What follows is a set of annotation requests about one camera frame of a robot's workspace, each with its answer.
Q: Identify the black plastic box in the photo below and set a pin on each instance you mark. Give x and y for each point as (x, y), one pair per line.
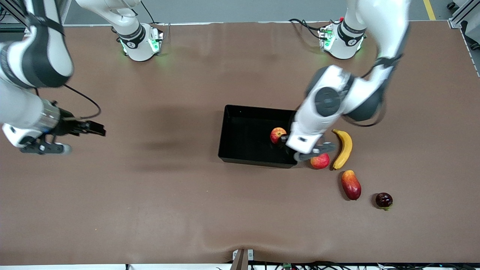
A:
(247, 138)

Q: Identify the red apple with yellow patches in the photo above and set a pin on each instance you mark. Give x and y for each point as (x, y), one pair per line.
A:
(276, 134)

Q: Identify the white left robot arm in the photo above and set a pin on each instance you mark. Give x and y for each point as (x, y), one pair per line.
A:
(326, 101)

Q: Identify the plain red apple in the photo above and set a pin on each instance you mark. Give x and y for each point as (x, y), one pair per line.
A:
(320, 162)

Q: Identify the dark purple mangosteen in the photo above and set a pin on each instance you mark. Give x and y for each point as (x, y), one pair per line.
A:
(384, 200)

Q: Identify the table cover mat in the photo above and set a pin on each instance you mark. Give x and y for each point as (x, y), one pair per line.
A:
(225, 206)

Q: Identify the yellow banana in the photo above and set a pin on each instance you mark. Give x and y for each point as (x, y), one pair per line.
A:
(345, 148)

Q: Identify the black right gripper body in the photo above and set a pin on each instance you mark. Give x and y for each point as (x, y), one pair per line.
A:
(66, 125)

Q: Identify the metal bracket with brown bar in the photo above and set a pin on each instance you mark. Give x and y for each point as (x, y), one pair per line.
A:
(242, 260)

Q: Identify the red orange mango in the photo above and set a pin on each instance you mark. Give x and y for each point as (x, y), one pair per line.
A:
(351, 185)

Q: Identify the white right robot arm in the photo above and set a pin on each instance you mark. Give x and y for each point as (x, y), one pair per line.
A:
(137, 48)

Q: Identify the aluminium frame with caster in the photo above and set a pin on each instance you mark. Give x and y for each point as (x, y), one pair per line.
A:
(468, 11)

